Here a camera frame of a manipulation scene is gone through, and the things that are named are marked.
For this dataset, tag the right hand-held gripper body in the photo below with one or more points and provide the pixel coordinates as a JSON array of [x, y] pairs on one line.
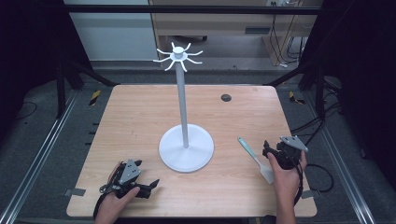
[[288, 152]]

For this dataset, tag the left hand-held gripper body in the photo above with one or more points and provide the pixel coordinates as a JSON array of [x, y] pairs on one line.
[[130, 172]]

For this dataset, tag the white hook stand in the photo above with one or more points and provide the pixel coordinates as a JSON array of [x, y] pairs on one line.
[[186, 152]]

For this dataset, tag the person's right hand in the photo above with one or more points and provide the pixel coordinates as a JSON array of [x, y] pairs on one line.
[[286, 180]]

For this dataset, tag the grey tape piece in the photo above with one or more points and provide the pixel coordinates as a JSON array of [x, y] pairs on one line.
[[307, 194], [75, 192]]

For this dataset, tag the yellow and black tape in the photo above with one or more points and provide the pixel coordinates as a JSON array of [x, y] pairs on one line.
[[292, 97], [95, 97]]

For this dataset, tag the black metal stand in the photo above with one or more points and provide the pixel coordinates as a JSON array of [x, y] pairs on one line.
[[319, 90], [61, 90]]

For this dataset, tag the wooden desk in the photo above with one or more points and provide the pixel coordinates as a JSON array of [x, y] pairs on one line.
[[218, 26]]

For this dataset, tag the white cabinet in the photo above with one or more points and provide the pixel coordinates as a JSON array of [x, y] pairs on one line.
[[112, 34]]

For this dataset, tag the aluminium floor rail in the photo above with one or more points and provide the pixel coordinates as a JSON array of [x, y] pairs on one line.
[[40, 155], [339, 161]]

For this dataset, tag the black horizontal frame bar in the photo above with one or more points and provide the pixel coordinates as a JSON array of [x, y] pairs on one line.
[[186, 9]]

